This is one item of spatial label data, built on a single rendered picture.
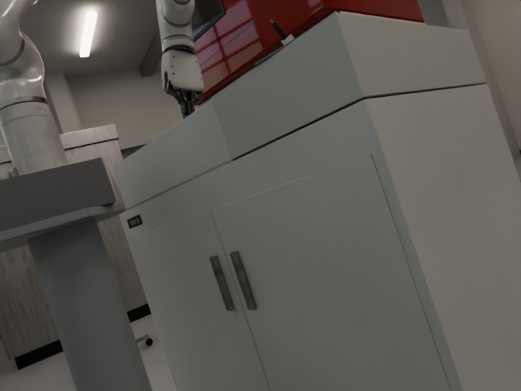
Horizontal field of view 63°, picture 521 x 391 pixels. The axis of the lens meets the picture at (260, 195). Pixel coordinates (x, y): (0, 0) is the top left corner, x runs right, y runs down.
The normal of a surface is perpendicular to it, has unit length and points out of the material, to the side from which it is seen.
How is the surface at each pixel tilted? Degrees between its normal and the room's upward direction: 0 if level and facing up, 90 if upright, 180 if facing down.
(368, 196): 90
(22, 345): 90
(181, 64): 90
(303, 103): 90
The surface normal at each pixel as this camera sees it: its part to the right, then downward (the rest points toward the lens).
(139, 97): 0.45, -0.16
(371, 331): -0.69, 0.22
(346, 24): 0.66, -0.22
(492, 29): -0.83, 0.27
